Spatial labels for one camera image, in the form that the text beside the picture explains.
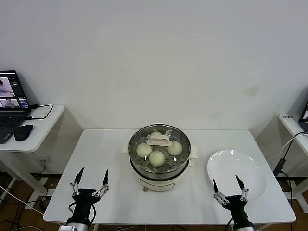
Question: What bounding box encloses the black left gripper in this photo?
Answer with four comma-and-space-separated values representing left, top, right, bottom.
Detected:
68, 167, 111, 224

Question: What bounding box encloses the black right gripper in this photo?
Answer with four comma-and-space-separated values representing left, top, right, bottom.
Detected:
212, 174, 250, 226

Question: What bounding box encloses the round glass pot lid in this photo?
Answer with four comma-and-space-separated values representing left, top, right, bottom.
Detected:
128, 123, 192, 173

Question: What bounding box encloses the stainless steel steamer basket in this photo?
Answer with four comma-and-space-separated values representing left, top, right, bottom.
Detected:
121, 123, 200, 175

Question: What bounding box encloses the white round plate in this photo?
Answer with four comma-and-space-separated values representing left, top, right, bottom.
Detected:
206, 149, 268, 203

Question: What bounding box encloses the white side table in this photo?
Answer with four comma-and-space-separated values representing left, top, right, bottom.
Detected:
0, 104, 65, 202
278, 112, 308, 214

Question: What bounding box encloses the cream electric cooker pot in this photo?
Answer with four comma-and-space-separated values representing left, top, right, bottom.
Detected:
129, 156, 197, 193

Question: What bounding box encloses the black computer mouse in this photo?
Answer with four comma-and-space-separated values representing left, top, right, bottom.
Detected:
13, 124, 34, 141

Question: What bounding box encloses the black open laptop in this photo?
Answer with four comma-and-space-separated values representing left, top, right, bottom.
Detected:
298, 101, 308, 132
0, 69, 32, 144

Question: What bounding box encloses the black power adapter cable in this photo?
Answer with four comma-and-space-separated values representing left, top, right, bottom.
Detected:
273, 133, 308, 205

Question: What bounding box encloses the thin white cable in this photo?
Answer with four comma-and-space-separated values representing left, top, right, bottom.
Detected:
281, 131, 308, 154

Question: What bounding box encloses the white floor cable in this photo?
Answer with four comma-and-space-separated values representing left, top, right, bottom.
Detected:
0, 185, 45, 215

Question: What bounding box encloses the black laptop cable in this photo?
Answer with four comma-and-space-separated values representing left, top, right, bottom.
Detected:
26, 103, 53, 120

